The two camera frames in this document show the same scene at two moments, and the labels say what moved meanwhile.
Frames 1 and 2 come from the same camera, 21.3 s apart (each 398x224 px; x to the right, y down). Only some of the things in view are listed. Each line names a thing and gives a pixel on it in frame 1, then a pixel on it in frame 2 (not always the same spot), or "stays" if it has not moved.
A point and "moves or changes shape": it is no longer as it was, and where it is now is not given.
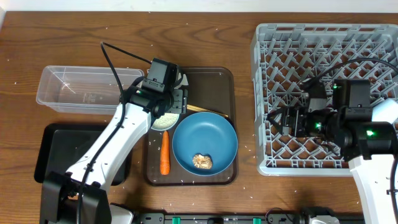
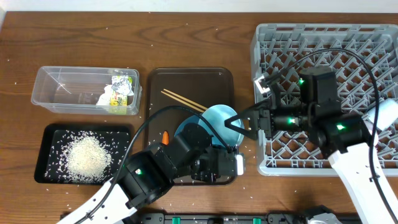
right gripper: x=296 y=114 → x=263 y=109
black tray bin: x=58 y=146 stays
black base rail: x=274 y=216 stays
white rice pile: x=166 y=121 moves or changes shape
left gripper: x=183 y=101 → x=210 y=177
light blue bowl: x=166 y=121 → x=217 y=115
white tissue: x=184 y=81 → x=104 y=98
